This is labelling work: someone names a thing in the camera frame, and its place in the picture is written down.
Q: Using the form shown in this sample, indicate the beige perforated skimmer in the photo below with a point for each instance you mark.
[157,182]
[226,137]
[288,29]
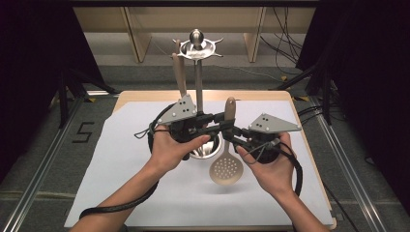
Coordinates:
[226,169]

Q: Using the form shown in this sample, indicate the aluminium floor rail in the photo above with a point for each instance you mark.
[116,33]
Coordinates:
[345,161]
[42,167]

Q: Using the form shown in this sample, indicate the white paper sheet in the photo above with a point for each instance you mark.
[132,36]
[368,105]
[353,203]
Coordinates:
[193,199]

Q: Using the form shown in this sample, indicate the person's right hand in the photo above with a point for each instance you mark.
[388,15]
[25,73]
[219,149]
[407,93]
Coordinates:
[277,177]

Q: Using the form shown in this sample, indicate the black metal stand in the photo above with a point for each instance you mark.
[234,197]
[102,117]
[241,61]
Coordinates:
[63,100]
[327,96]

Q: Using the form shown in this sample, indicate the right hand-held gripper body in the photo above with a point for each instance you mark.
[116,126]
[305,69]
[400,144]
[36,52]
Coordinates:
[274,125]

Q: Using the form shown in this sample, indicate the black curtain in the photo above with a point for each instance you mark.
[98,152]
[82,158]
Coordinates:
[32,64]
[374,80]

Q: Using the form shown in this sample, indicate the steel utensil stand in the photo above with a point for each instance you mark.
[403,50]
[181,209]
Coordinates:
[199,80]

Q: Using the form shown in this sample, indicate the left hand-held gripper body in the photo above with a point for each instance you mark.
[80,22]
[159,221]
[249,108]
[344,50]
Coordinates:
[180,111]

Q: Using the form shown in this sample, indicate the beige wooden shelf unit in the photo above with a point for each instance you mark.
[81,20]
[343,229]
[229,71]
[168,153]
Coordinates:
[225,19]

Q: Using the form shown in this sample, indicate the person's left hand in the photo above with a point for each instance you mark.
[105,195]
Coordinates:
[169,154]

